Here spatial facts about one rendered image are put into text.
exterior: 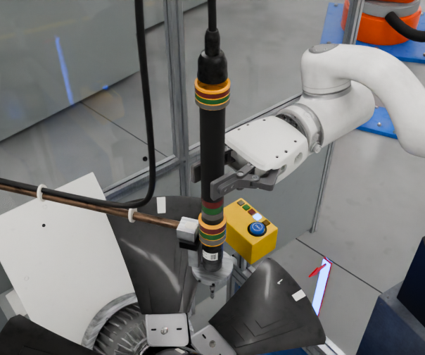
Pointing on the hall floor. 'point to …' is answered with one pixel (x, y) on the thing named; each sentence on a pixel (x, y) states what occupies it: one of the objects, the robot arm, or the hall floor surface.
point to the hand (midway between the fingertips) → (212, 177)
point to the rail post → (231, 288)
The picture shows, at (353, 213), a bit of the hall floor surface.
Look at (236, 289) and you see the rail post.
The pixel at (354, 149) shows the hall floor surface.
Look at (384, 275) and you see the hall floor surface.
